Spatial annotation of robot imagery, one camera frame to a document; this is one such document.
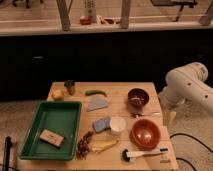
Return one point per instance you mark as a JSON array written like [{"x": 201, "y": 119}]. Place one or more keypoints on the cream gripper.
[{"x": 169, "y": 114}]

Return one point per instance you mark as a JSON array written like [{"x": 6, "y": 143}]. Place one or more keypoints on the grey blue towel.
[{"x": 96, "y": 103}]

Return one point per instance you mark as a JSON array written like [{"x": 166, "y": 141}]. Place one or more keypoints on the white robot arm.
[{"x": 185, "y": 83}]

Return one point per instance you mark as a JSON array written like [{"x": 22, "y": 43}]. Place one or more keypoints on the metal spoon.
[{"x": 138, "y": 115}]

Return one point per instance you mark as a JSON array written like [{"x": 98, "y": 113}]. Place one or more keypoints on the orange red bowl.
[{"x": 145, "y": 134}]

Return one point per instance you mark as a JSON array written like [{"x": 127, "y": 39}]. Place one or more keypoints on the dark maroon bowl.
[{"x": 138, "y": 97}]

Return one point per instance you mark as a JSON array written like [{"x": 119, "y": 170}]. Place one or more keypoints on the white cup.
[{"x": 117, "y": 125}]

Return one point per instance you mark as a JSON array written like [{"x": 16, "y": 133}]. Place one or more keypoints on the blue sponge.
[{"x": 101, "y": 124}]

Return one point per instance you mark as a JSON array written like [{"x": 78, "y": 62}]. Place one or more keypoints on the green cucumber toy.
[{"x": 94, "y": 92}]

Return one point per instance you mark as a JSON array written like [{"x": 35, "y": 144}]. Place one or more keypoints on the brown grape bunch toy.
[{"x": 83, "y": 145}]

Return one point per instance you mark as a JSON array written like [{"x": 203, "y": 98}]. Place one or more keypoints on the orange bread toy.
[{"x": 57, "y": 95}]

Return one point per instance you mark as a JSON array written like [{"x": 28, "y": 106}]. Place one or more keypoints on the green plastic tray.
[{"x": 61, "y": 118}]

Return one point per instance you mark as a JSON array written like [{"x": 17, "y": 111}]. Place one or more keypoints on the wooden block in tray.
[{"x": 52, "y": 138}]

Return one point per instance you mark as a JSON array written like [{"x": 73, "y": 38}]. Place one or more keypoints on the red object on shelf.
[{"x": 85, "y": 21}]

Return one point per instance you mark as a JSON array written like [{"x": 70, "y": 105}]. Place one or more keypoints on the black stand left edge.
[{"x": 6, "y": 157}]

